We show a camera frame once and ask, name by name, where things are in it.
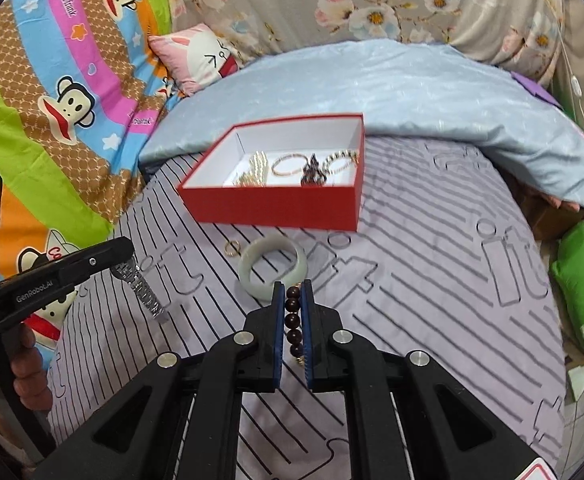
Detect light blue quilt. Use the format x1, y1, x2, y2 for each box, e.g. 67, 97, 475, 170
139, 39, 584, 207

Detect white pearl necklace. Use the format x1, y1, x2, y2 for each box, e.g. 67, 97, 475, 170
236, 149, 270, 188

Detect red jewelry box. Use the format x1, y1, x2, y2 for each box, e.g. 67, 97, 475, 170
176, 114, 365, 232

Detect silver wrist watch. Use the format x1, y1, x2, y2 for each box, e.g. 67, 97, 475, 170
110, 256, 167, 323

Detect white cable with switch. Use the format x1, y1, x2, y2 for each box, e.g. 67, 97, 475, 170
526, 0, 584, 131

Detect colourful monkey cartoon bedsheet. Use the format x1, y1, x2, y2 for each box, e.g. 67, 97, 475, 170
0, 0, 183, 361

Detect left hand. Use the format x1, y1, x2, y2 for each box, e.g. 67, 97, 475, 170
11, 324, 53, 412

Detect purple cloth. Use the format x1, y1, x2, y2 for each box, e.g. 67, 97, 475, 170
510, 72, 562, 110

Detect grey floral blanket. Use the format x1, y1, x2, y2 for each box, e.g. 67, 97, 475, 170
168, 0, 584, 127

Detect dark bead bracelet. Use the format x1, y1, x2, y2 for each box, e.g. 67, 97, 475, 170
283, 282, 308, 366

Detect purple crystal bow brooch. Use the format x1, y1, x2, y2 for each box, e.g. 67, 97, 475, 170
301, 155, 327, 186

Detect gold bangle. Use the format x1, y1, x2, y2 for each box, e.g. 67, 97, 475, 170
270, 153, 309, 178

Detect pale green jade bangle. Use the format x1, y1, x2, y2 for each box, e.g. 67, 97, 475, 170
237, 234, 308, 301

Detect pink cat pillow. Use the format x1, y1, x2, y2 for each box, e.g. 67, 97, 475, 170
149, 23, 240, 96

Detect grey striped cloth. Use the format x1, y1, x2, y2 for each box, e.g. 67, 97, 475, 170
49, 138, 566, 465

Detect pearl and crystal bracelet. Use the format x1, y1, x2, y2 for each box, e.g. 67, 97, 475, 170
321, 148, 363, 177

